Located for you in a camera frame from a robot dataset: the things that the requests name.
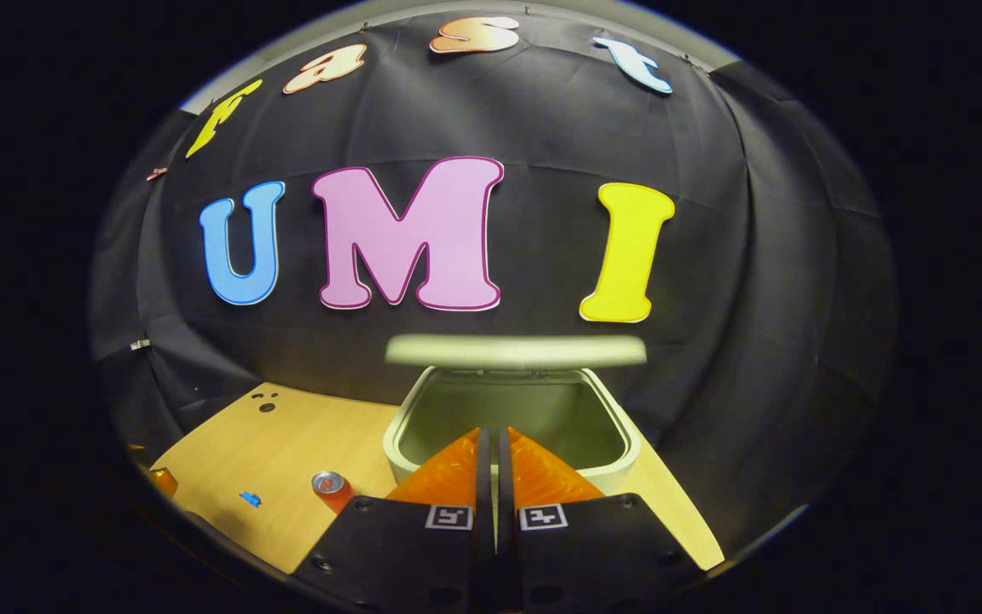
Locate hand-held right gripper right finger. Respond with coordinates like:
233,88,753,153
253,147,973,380
497,426,701,614

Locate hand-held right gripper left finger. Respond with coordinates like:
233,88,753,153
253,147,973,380
291,426,494,614

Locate red pop can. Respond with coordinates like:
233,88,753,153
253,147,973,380
311,471,357,515

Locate green desktop garbage bin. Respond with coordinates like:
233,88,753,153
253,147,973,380
383,334,648,500

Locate wooden desktop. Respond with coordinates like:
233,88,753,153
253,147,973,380
150,382,726,574

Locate black backdrop cloth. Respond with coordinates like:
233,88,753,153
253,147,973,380
90,9,897,555

